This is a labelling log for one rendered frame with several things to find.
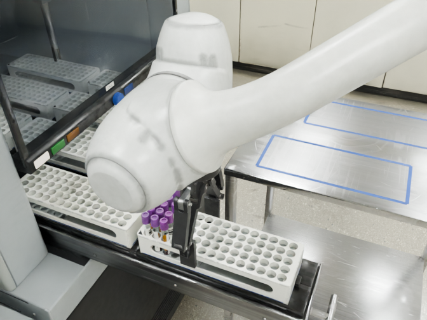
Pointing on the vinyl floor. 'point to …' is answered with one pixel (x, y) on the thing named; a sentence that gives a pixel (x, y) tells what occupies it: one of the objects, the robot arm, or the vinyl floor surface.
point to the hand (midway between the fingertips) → (200, 235)
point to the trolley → (347, 200)
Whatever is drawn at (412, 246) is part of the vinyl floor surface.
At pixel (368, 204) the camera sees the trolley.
